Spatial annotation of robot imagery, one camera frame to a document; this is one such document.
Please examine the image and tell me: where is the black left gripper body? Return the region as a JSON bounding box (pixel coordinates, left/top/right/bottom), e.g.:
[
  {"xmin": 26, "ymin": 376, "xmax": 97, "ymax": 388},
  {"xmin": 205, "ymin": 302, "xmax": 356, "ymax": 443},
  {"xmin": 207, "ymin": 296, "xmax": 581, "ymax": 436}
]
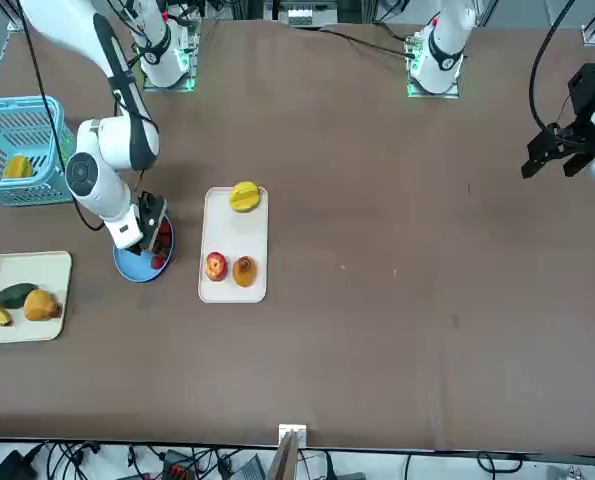
[{"xmin": 568, "ymin": 63, "xmax": 595, "ymax": 134}]

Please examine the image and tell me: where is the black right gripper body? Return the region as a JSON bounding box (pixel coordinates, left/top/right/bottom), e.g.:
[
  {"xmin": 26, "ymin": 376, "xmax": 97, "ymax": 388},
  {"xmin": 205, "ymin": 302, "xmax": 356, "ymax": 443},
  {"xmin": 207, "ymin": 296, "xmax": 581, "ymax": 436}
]
[{"xmin": 136, "ymin": 191, "xmax": 171, "ymax": 254}]

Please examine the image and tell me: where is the blue round plate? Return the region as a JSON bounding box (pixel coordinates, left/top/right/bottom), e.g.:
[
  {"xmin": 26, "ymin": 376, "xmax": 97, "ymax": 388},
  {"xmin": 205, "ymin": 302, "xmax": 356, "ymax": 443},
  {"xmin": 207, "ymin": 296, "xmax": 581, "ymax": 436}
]
[{"xmin": 112, "ymin": 219, "xmax": 176, "ymax": 284}]

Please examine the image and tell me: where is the red apple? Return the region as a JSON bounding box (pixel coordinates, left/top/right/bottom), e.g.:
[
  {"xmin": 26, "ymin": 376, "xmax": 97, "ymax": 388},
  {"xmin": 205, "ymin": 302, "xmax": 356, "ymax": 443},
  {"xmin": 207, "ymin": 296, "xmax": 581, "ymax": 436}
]
[{"xmin": 204, "ymin": 252, "xmax": 228, "ymax": 282}]

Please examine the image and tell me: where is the white rectangular tray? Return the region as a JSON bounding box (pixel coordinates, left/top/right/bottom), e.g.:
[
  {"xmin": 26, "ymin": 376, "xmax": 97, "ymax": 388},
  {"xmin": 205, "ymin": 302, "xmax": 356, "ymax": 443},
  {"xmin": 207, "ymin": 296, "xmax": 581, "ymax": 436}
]
[
  {"xmin": 0, "ymin": 250, "xmax": 73, "ymax": 346},
  {"xmin": 197, "ymin": 186, "xmax": 270, "ymax": 305}
]

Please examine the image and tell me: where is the yellow starfruit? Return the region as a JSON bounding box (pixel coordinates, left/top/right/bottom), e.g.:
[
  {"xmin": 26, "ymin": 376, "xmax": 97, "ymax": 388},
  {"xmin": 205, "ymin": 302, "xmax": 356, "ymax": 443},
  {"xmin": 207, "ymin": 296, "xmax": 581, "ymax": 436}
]
[
  {"xmin": 2, "ymin": 155, "xmax": 34, "ymax": 180},
  {"xmin": 228, "ymin": 181, "xmax": 266, "ymax": 215}
]

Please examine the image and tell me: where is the yellow-brown pear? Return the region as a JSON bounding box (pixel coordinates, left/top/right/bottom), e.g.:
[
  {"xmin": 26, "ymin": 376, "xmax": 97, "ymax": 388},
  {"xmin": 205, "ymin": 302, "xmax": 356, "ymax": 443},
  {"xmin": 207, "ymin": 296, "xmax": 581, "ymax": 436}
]
[
  {"xmin": 231, "ymin": 255, "xmax": 259, "ymax": 289},
  {"xmin": 23, "ymin": 289, "xmax": 62, "ymax": 322}
]

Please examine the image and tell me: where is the dark green avocado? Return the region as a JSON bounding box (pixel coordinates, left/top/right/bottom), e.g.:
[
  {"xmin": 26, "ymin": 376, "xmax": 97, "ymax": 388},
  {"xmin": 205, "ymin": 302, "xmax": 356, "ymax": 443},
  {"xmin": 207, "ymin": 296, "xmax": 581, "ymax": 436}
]
[{"xmin": 0, "ymin": 282, "xmax": 39, "ymax": 308}]

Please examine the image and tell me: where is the light blue plastic basket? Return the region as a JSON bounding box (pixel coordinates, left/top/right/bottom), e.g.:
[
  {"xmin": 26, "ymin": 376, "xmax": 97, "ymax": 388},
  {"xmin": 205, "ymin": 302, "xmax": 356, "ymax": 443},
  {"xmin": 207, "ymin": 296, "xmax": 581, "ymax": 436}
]
[{"xmin": 0, "ymin": 95, "xmax": 76, "ymax": 207}]

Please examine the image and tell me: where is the red black power strip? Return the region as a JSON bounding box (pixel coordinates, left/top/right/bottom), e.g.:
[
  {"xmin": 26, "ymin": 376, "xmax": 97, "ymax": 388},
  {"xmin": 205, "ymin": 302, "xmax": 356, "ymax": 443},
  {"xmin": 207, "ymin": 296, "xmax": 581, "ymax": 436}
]
[{"xmin": 160, "ymin": 449, "xmax": 199, "ymax": 480}]

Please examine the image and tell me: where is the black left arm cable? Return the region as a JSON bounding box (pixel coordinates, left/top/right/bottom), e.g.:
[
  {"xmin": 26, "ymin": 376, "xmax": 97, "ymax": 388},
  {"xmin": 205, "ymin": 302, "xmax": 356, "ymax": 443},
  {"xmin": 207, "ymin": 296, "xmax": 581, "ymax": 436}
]
[{"xmin": 528, "ymin": 0, "xmax": 578, "ymax": 132}]

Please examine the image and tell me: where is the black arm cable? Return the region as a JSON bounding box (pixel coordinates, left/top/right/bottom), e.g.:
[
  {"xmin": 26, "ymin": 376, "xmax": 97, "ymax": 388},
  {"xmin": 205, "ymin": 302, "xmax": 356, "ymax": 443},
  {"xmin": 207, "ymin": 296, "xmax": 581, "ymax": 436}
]
[
  {"xmin": 14, "ymin": 0, "xmax": 106, "ymax": 232},
  {"xmin": 528, "ymin": 0, "xmax": 578, "ymax": 132}
]

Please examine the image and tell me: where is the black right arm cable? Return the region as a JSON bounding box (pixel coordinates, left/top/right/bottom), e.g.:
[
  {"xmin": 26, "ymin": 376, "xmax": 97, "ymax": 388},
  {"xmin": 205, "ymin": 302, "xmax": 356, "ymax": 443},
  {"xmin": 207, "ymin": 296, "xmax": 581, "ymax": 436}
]
[{"xmin": 14, "ymin": 0, "xmax": 106, "ymax": 232}]

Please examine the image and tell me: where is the black cable on table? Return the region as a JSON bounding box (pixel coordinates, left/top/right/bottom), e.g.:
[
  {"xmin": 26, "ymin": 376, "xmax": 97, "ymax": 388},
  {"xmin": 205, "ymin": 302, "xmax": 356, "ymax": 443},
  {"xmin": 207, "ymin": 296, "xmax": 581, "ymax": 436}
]
[{"xmin": 319, "ymin": 27, "xmax": 412, "ymax": 57}]

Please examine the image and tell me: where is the white table edge bracket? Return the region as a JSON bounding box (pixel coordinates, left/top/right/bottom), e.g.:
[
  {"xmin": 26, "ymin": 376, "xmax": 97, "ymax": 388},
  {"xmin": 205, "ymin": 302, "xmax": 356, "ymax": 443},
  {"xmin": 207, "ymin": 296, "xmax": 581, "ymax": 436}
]
[{"xmin": 278, "ymin": 423, "xmax": 308, "ymax": 447}]

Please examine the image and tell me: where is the grey metal post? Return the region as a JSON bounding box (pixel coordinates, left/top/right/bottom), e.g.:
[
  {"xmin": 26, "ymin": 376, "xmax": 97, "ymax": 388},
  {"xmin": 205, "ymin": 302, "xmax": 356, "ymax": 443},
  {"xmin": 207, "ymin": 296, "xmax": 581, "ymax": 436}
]
[{"xmin": 268, "ymin": 429, "xmax": 301, "ymax": 480}]

